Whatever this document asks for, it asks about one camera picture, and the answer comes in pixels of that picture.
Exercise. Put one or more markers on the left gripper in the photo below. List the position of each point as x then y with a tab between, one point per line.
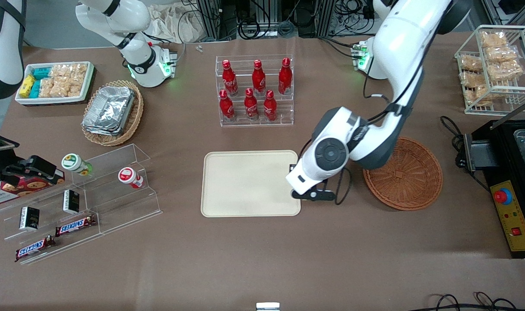
292	167

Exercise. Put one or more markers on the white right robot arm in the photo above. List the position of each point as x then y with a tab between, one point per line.
137	56

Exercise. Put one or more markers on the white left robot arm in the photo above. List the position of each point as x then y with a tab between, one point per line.
400	43

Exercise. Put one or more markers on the beige plastic tray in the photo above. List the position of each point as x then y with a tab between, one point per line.
249	183

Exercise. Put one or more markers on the round brown wicker basket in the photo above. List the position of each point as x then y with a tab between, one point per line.
403	175

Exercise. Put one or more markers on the aluminium foil tray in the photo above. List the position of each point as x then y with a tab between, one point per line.
109	111

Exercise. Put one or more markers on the light wicker basket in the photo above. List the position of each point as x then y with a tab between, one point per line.
135	116

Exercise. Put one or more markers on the red tartan cookie box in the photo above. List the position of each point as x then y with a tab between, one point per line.
29	185

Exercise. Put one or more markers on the small black chocolate box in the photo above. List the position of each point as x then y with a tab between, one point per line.
71	201
29	218

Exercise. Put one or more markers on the green lid yogurt cup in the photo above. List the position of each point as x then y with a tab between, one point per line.
74	163

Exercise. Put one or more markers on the Snickers chocolate bar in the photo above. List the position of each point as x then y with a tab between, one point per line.
35	249
75	225

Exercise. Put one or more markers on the white plastic bin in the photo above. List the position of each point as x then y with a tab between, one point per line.
55	101

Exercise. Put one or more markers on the teal snack packet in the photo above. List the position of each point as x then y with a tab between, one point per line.
35	89
41	73

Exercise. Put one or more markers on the yellow snack packet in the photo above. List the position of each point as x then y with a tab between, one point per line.
26	85

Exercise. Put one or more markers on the clear crisp snack bag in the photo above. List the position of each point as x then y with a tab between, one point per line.
61	88
61	71
46	87
79	72

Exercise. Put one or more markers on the clear acrylic stepped shelf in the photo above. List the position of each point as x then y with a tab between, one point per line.
111	207

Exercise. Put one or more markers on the clear acrylic bottle rack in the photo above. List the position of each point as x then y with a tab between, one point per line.
254	123

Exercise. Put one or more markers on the brown table mat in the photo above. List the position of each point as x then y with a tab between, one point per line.
245	259

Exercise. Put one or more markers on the red Coca-Cola bottle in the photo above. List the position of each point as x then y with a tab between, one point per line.
285	77
258	80
226	107
229	80
251	106
270	107

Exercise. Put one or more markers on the red lid yogurt cup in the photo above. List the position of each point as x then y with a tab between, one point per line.
130	176

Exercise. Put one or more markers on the red emergency stop button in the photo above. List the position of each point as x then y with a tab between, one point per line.
503	196

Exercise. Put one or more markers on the black machine with yellow panel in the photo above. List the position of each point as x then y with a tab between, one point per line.
500	160

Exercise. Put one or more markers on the clear fried snack bag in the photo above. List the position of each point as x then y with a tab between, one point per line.
480	96
501	54
472	80
493	39
471	63
505	71

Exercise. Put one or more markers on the white crumpled cloth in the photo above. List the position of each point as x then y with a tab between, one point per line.
172	21

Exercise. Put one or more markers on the aluminium profile frame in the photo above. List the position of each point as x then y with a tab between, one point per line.
208	19

